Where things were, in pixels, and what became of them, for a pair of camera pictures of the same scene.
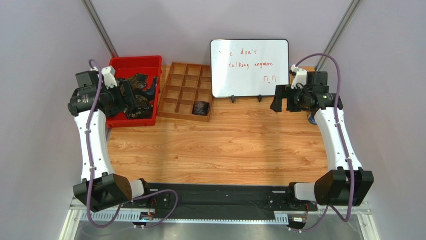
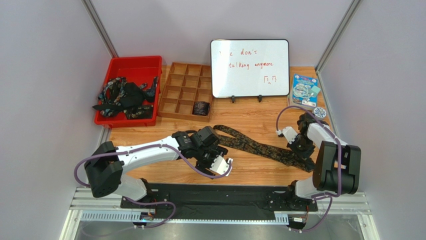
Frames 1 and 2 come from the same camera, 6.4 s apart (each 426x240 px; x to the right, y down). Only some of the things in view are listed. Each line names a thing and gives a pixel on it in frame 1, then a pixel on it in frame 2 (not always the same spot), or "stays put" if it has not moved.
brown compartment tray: x=187 y=83 stays put
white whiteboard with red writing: x=248 y=67 stays put
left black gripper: x=129 y=96 to x=206 y=157
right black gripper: x=287 y=98 to x=300 y=146
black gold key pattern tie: x=143 y=109 to x=285 y=155
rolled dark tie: x=201 y=108 stays put
